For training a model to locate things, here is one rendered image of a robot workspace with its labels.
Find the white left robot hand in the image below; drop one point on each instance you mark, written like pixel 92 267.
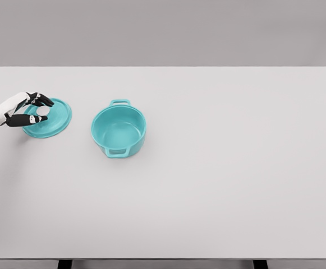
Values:
pixel 14 104

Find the teal pot lid white knob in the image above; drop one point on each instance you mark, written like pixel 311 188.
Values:
pixel 56 116

